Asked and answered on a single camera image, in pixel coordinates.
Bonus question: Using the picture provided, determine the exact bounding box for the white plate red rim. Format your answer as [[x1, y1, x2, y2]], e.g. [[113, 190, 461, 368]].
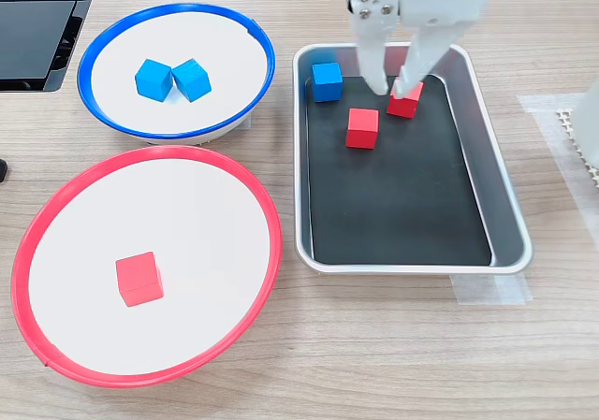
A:
[[9, 144, 284, 389]]

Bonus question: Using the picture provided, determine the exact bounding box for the blue cube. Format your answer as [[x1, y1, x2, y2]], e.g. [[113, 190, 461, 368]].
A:
[[170, 57, 212, 104], [134, 58, 174, 104], [311, 62, 344, 104]]

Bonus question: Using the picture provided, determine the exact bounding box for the pale perforated base plate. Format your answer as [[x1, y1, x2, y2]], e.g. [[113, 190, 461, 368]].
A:
[[555, 107, 599, 190]]

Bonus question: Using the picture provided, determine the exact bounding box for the steel tray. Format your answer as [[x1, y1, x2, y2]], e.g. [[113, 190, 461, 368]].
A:
[[292, 41, 534, 276]]

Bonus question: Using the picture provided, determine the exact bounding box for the clear tape strip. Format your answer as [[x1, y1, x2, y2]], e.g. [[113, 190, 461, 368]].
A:
[[448, 273, 533, 307]]

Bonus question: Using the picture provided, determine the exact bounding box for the white plate blue rim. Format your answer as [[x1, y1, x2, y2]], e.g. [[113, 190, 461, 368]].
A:
[[77, 2, 276, 148]]

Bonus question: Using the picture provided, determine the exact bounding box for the black tray mat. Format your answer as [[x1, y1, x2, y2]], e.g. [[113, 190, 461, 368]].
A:
[[304, 74, 493, 268]]

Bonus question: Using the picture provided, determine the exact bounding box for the red cube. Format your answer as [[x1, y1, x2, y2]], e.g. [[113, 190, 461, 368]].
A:
[[386, 79, 425, 120], [345, 108, 380, 151], [114, 251, 166, 308]]

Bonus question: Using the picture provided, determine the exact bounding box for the clear plastic sheet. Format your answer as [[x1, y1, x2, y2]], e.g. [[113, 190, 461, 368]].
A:
[[517, 93, 599, 234]]

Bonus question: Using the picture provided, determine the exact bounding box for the black electronic device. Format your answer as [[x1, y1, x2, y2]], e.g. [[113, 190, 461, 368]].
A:
[[0, 0, 102, 94]]

